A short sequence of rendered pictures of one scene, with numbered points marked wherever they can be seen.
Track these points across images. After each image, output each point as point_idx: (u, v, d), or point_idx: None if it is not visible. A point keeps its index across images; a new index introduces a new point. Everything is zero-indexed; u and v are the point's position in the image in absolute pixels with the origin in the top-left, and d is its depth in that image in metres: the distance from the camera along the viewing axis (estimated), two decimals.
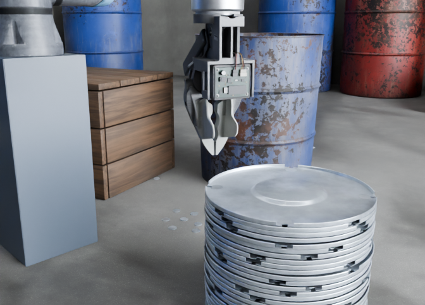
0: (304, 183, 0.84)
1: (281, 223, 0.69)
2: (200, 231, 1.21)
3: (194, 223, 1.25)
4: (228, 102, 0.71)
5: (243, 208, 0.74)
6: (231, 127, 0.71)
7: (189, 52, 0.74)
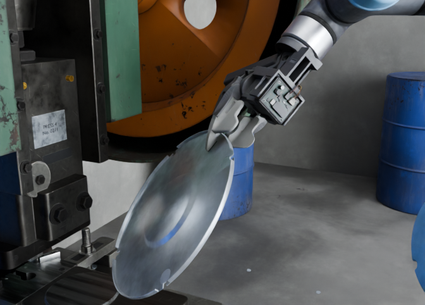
0: (155, 230, 0.73)
1: (175, 154, 0.84)
2: None
3: None
4: (255, 121, 0.74)
5: (198, 149, 0.78)
6: (245, 140, 0.73)
7: (245, 67, 0.79)
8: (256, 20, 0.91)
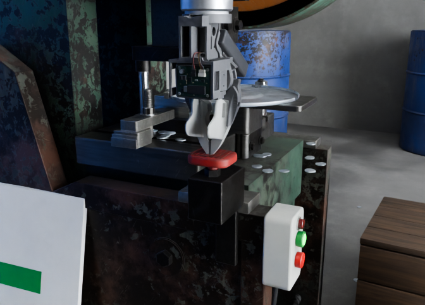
0: None
1: (257, 87, 1.18)
2: None
3: None
4: (216, 103, 0.70)
5: (275, 92, 1.12)
6: (212, 128, 0.70)
7: None
8: None
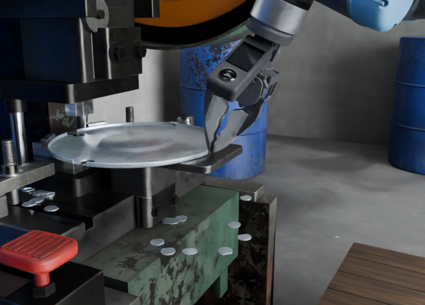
0: (141, 144, 0.78)
1: None
2: None
3: None
4: None
5: (117, 129, 0.91)
6: (221, 117, 0.77)
7: (251, 74, 0.64)
8: (162, 11, 1.11)
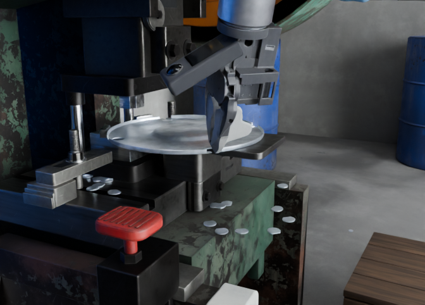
0: (194, 125, 0.92)
1: None
2: None
3: None
4: None
5: (164, 147, 0.78)
6: None
7: (197, 69, 0.64)
8: None
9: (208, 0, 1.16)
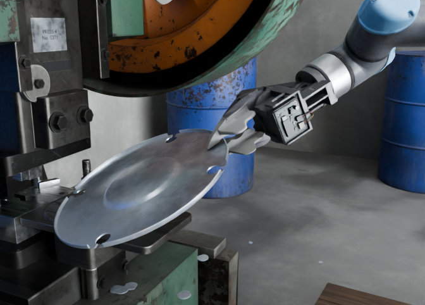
0: (131, 172, 0.76)
1: None
2: None
3: None
4: (259, 134, 0.75)
5: (174, 202, 0.64)
6: (245, 148, 0.73)
7: (261, 87, 0.82)
8: None
9: None
